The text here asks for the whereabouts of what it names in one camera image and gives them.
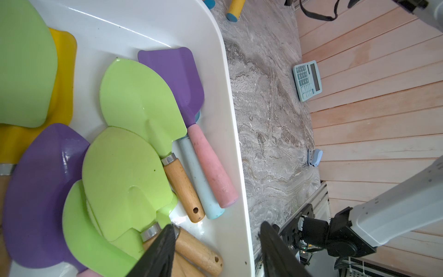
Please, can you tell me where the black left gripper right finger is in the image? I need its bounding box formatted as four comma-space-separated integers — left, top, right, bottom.
259, 222, 311, 277

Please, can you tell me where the green trowel wooden handle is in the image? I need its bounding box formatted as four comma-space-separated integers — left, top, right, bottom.
99, 58, 205, 223

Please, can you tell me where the green shovel blue handle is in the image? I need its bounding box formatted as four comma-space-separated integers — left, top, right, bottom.
177, 134, 225, 220

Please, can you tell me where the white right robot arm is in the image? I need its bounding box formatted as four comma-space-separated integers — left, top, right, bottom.
273, 1, 443, 258

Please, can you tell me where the white plastic storage box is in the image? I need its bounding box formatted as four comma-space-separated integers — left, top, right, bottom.
32, 1, 254, 277

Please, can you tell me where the large green shovel blade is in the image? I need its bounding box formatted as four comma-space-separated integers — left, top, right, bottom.
1, 1, 58, 128

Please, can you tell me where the green shovel wooden handle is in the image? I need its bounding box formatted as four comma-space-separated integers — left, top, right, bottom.
82, 126, 205, 260

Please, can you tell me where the light blue calculator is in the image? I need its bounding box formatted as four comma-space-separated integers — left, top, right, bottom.
293, 61, 323, 102

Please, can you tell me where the yellow square shovel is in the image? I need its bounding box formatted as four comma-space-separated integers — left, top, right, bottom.
226, 0, 246, 23

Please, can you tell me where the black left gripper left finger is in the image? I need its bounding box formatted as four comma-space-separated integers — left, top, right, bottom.
127, 223, 176, 277

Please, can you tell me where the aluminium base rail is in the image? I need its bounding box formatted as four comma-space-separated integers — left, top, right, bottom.
254, 181, 385, 277

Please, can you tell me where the purple shovel pink handle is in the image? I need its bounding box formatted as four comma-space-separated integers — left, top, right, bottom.
137, 47, 239, 208

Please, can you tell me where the yellow shovel in box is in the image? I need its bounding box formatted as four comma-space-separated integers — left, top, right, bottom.
1, 28, 77, 164

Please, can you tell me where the small blue clip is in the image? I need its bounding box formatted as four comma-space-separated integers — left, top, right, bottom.
308, 149, 323, 167

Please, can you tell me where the purple trowel wooden handle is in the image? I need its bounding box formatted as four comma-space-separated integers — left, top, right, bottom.
2, 123, 90, 272

